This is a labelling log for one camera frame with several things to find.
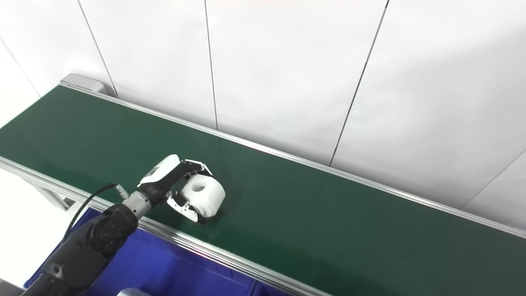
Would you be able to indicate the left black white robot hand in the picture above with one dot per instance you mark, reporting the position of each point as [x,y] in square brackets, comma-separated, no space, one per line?
[162,174]

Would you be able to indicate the white cylindrical part with hole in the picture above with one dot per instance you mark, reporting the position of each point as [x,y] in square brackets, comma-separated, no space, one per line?
[207,197]

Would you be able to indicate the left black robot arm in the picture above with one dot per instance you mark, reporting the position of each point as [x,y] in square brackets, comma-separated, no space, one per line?
[94,242]

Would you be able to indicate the green conveyor belt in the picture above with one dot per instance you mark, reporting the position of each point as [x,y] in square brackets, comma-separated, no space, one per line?
[328,213]
[205,248]

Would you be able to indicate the blue plastic bin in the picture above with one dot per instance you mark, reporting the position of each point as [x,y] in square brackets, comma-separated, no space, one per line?
[164,267]

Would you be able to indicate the white part in bin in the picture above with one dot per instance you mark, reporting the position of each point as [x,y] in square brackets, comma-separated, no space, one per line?
[133,292]

